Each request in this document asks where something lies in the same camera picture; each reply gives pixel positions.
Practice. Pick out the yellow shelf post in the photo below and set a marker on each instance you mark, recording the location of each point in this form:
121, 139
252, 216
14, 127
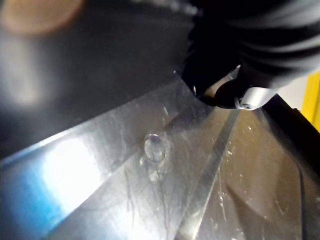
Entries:
312, 100

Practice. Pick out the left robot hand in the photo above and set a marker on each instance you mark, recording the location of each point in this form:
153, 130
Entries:
255, 37

